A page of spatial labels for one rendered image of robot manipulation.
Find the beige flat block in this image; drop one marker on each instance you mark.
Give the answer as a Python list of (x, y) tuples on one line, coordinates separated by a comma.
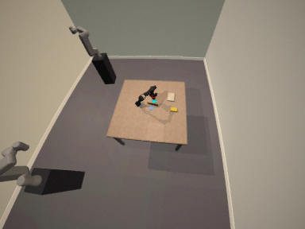
[(171, 97)]

